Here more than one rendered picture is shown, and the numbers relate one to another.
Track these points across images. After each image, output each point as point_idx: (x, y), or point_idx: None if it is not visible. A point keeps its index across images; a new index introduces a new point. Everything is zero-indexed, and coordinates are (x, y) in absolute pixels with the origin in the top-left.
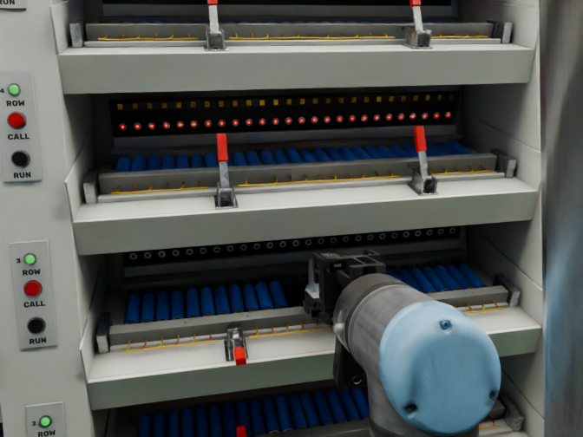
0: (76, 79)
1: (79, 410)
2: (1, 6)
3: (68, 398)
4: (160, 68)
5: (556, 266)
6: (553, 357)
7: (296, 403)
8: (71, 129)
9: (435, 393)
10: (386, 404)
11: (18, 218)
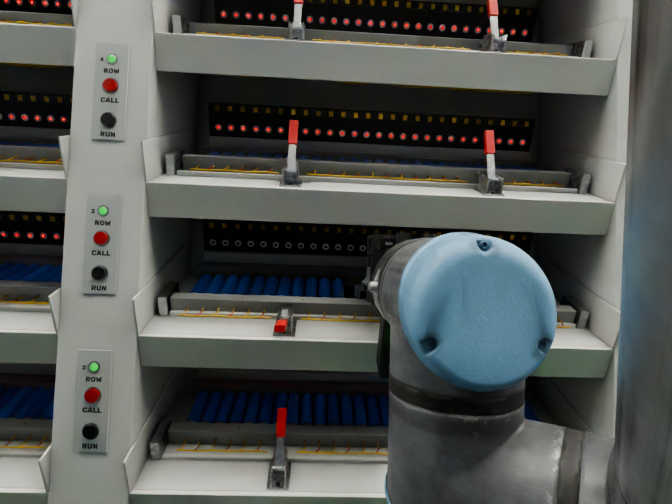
0: (168, 57)
1: (126, 361)
2: None
3: (118, 348)
4: (242, 52)
5: None
6: None
7: (346, 402)
8: (162, 107)
9: (463, 327)
10: (405, 348)
11: (99, 173)
